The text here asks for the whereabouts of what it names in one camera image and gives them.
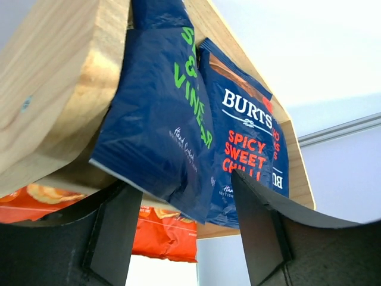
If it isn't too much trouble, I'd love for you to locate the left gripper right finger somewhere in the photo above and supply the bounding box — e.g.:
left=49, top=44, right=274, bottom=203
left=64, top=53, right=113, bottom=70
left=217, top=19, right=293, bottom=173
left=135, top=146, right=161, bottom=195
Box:
left=232, top=170, right=380, bottom=285

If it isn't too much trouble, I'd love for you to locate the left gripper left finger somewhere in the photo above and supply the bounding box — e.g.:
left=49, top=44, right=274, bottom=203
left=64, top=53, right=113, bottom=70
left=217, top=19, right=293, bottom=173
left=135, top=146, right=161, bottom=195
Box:
left=1, top=181, right=142, bottom=285

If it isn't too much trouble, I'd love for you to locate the blue Burts chilli bag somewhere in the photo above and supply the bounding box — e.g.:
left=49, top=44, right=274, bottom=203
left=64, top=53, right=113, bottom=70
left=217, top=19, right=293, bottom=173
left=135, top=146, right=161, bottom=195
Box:
left=272, top=118, right=289, bottom=198
left=199, top=38, right=274, bottom=229

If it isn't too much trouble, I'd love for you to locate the blue Burts salt vinegar bag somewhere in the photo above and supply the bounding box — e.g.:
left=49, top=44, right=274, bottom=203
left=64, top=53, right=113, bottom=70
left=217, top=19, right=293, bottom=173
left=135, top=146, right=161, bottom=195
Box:
left=90, top=1, right=214, bottom=223

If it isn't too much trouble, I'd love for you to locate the cassava chips bag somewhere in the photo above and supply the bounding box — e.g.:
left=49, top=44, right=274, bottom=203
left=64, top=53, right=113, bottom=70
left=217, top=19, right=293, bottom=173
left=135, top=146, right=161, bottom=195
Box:
left=0, top=184, right=86, bottom=223
left=132, top=206, right=197, bottom=263

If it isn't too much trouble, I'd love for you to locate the wooden two-tier shelf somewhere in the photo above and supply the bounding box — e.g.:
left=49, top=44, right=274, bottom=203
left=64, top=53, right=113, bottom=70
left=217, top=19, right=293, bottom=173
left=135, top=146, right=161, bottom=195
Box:
left=0, top=0, right=316, bottom=241

